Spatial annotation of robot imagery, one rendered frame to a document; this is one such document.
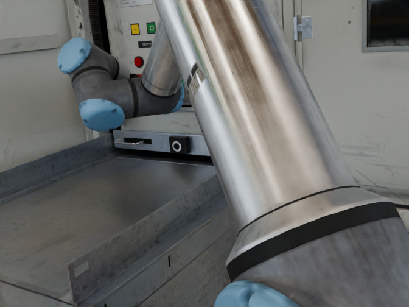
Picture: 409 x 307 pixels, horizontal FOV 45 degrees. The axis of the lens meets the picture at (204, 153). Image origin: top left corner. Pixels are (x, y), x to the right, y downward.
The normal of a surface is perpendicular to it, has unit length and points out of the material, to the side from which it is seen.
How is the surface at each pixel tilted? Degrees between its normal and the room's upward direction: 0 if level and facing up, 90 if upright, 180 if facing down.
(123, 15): 90
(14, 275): 0
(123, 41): 90
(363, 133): 90
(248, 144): 65
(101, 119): 135
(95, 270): 90
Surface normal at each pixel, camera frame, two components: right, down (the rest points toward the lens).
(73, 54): -0.52, -0.32
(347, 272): -0.11, -0.35
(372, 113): -0.52, 0.27
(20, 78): 0.65, 0.15
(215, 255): 0.85, 0.07
